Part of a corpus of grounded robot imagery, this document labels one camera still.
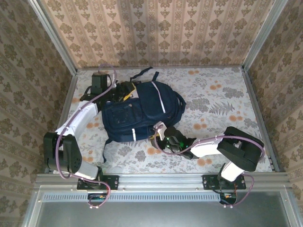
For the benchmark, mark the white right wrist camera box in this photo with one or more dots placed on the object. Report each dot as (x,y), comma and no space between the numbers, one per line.
(159,131)

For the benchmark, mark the navy blue backpack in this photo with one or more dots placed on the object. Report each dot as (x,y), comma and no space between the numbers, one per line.
(146,111)

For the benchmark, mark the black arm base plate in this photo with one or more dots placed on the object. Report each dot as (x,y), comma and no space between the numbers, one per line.
(113,182)
(208,182)

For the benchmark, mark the aluminium frame post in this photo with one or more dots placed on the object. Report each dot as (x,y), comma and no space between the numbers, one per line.
(54,35)
(265,35)

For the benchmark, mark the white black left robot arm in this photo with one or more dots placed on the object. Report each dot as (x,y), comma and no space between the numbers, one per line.
(78,118)

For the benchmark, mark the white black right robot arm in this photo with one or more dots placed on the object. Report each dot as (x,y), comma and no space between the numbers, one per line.
(236,151)

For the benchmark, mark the aluminium back rail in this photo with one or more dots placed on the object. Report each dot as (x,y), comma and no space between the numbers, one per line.
(189,68)

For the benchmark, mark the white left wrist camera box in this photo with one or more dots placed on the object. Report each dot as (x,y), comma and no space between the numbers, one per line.
(109,81)

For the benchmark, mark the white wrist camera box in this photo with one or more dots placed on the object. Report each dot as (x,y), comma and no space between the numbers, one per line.
(109,81)
(159,131)

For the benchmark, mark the aluminium side rail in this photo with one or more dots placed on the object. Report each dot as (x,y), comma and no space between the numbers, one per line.
(260,118)
(67,101)

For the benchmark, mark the floral print tablecloth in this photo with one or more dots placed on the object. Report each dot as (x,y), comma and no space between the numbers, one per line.
(213,106)

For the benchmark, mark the aluminium front rail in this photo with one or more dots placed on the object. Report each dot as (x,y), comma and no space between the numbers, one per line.
(161,180)

